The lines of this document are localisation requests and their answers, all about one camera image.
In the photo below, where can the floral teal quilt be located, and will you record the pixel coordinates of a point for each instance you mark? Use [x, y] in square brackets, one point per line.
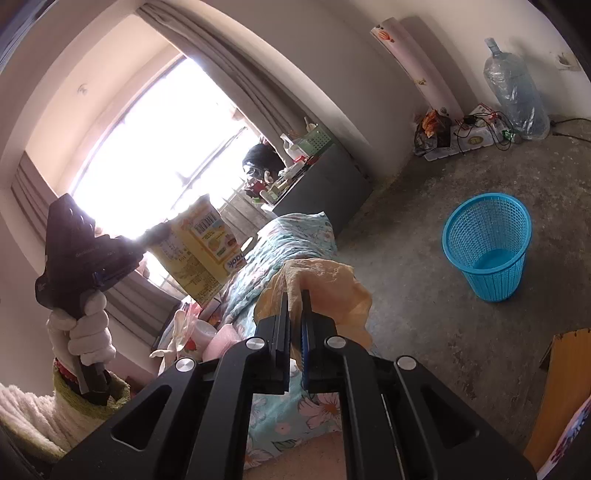
[294, 253]

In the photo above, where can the grey left curtain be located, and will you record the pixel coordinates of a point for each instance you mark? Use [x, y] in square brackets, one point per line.
[140, 307]

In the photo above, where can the blue plastic waste basket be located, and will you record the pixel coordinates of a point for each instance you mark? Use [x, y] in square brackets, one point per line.
[487, 238]

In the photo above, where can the large clear water jug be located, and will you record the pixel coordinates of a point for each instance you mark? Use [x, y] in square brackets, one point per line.
[509, 79]

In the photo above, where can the black clothes pile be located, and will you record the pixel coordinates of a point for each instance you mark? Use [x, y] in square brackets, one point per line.
[262, 163]

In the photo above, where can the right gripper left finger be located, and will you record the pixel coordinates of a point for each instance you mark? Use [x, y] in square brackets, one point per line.
[273, 364]

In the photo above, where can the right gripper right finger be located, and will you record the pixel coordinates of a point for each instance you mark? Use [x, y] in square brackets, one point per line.
[322, 367]

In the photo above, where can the grey curtain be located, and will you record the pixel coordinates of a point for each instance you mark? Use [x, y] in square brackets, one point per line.
[140, 307]
[202, 34]

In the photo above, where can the grey bedside cabinet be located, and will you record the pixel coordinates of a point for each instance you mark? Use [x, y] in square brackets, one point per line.
[333, 184]

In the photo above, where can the green plastic basket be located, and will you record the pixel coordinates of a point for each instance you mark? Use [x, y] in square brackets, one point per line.
[315, 141]

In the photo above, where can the yellow snack box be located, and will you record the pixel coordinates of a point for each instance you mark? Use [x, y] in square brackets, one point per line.
[200, 253]

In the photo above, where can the orange wooden board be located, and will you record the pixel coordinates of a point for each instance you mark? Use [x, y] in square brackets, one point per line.
[566, 399]

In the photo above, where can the grey right curtain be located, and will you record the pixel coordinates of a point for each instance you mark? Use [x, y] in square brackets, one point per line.
[202, 34]

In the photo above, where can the white gloved left hand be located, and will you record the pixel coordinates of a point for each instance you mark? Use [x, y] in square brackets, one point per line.
[88, 339]

